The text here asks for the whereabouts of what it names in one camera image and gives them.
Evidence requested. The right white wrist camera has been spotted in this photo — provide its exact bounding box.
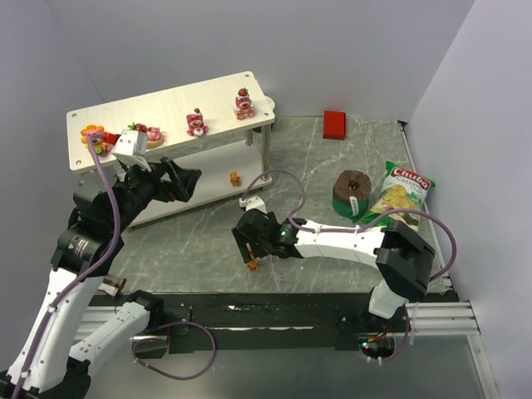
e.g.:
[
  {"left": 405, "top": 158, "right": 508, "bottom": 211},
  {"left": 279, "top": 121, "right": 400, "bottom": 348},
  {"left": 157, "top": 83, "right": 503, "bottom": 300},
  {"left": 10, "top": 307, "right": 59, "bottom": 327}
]
[{"left": 239, "top": 195, "right": 267, "bottom": 214}]

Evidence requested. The green cassava chips bag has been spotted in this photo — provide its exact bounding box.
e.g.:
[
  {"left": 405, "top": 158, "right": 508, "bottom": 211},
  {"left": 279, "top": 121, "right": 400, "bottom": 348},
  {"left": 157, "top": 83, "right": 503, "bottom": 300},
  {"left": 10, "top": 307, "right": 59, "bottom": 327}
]
[{"left": 362, "top": 161, "right": 436, "bottom": 224}]

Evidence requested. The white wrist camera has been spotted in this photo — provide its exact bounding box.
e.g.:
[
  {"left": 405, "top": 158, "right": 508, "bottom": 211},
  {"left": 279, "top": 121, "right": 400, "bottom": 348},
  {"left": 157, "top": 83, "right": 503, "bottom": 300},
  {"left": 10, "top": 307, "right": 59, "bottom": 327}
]
[
  {"left": 239, "top": 195, "right": 267, "bottom": 214},
  {"left": 102, "top": 129, "right": 151, "bottom": 171}
]

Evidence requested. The brown green wrapped roll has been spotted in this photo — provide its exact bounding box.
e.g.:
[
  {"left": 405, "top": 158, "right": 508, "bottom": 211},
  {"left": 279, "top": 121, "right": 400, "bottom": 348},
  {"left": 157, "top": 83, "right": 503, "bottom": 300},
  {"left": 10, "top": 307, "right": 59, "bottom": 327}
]
[{"left": 332, "top": 170, "right": 372, "bottom": 223}]

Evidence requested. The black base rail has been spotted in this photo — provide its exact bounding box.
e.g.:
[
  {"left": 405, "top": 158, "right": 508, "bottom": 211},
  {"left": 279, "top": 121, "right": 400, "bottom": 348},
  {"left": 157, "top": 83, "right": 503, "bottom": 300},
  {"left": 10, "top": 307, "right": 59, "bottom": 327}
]
[{"left": 95, "top": 291, "right": 416, "bottom": 355}]

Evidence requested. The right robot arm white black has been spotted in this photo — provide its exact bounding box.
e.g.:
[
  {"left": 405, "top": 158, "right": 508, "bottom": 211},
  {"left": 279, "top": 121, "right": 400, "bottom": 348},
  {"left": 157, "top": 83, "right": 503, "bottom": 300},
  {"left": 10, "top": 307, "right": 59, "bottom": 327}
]
[{"left": 232, "top": 209, "right": 435, "bottom": 319}]

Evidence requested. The pink bear donut toy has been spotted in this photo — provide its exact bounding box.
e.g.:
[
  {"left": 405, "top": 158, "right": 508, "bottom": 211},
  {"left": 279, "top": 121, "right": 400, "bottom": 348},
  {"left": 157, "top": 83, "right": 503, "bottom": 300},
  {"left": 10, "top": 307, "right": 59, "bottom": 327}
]
[{"left": 127, "top": 122, "right": 164, "bottom": 150}]

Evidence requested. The red block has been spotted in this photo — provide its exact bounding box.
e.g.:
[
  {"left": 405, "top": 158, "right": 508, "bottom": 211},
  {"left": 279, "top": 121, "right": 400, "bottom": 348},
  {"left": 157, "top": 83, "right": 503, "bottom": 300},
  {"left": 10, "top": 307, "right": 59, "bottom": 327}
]
[{"left": 323, "top": 110, "right": 347, "bottom": 140}]

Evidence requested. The orange bear toy bottom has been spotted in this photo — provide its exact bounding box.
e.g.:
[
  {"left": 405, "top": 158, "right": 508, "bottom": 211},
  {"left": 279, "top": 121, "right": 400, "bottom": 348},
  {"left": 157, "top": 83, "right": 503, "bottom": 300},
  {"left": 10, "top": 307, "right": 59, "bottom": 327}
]
[{"left": 247, "top": 259, "right": 259, "bottom": 271}]

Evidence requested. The orange bear toy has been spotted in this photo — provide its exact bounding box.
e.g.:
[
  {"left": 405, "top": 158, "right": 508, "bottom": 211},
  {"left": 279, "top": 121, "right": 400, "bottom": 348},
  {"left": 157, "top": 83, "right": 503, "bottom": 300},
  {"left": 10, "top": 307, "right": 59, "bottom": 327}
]
[
  {"left": 247, "top": 259, "right": 259, "bottom": 271},
  {"left": 229, "top": 172, "right": 242, "bottom": 187}
]

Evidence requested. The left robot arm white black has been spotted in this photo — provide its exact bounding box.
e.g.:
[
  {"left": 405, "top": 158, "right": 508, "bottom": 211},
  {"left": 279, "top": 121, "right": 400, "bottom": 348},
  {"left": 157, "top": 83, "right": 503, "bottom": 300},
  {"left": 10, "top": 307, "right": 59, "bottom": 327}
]
[{"left": 1, "top": 157, "right": 202, "bottom": 398}]

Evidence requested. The white two-tier shelf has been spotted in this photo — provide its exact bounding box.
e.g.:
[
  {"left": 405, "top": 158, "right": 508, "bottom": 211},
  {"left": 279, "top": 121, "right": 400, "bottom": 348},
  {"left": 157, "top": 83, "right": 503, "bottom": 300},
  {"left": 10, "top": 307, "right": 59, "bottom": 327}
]
[{"left": 66, "top": 71, "right": 275, "bottom": 227}]

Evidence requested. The pink bear strawberry cake toy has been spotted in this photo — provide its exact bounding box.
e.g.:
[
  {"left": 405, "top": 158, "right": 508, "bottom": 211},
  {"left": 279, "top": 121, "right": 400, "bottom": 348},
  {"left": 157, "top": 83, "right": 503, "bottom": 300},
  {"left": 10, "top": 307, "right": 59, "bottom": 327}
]
[{"left": 233, "top": 87, "right": 255, "bottom": 121}]

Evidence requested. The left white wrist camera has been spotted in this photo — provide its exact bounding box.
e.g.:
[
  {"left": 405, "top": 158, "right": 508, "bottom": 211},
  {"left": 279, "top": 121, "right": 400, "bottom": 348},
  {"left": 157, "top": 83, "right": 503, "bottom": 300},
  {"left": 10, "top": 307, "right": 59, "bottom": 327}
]
[{"left": 102, "top": 129, "right": 151, "bottom": 171}]

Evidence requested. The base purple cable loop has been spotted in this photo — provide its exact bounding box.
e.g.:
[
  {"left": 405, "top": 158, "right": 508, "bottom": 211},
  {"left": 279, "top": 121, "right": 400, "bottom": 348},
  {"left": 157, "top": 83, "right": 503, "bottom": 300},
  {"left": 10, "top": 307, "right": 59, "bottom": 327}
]
[{"left": 131, "top": 320, "right": 218, "bottom": 380}]

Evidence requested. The brown snack bar wrapper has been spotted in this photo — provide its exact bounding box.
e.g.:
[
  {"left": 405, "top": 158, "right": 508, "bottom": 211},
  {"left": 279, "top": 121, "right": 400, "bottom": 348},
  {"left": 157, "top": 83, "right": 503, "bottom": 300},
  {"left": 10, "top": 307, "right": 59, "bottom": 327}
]
[{"left": 98, "top": 274, "right": 126, "bottom": 298}]

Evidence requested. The white round object behind shelf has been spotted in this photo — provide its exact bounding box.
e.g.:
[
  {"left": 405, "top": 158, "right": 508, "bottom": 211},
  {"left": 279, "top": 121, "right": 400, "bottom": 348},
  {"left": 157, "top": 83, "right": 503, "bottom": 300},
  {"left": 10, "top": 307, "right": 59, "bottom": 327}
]
[{"left": 265, "top": 96, "right": 275, "bottom": 111}]

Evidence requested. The pink bear cupcake toy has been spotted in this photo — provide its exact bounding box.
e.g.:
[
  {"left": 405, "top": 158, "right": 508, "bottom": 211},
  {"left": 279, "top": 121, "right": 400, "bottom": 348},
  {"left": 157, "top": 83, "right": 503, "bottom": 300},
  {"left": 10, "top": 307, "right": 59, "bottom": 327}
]
[{"left": 186, "top": 108, "right": 209, "bottom": 137}]

